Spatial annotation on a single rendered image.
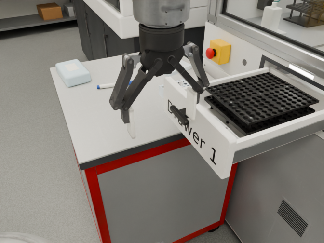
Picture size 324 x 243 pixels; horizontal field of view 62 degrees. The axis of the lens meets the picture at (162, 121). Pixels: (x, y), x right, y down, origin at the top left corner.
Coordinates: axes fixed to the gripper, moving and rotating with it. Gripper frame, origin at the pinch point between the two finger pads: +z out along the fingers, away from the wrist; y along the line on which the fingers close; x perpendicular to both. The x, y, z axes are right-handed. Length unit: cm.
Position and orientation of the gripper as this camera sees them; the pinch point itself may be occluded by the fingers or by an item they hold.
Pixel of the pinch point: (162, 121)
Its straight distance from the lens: 55.7
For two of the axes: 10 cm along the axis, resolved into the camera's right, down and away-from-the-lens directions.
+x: -4.3, -5.4, 7.3
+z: 0.0, 8.0, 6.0
